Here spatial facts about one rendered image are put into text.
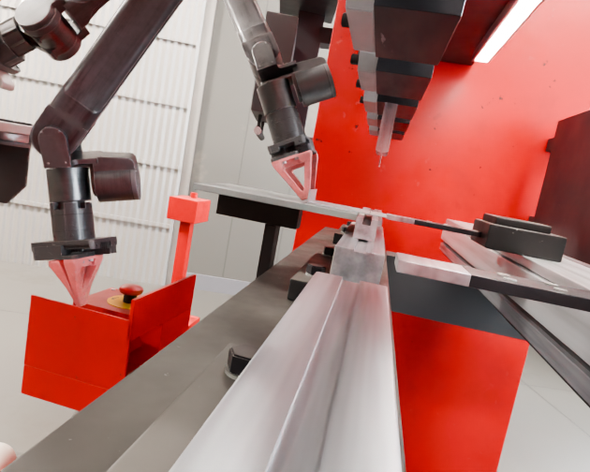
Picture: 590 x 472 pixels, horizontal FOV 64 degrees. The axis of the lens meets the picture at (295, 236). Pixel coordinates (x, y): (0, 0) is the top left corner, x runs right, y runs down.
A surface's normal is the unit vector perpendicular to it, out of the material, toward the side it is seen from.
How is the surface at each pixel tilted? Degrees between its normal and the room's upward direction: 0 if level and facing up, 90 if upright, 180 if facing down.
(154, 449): 0
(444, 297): 90
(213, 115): 90
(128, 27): 101
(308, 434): 0
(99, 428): 0
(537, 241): 90
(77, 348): 90
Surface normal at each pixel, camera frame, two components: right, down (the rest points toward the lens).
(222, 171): 0.08, 0.15
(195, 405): 0.18, -0.97
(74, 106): 0.16, 0.36
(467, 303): -0.18, 0.11
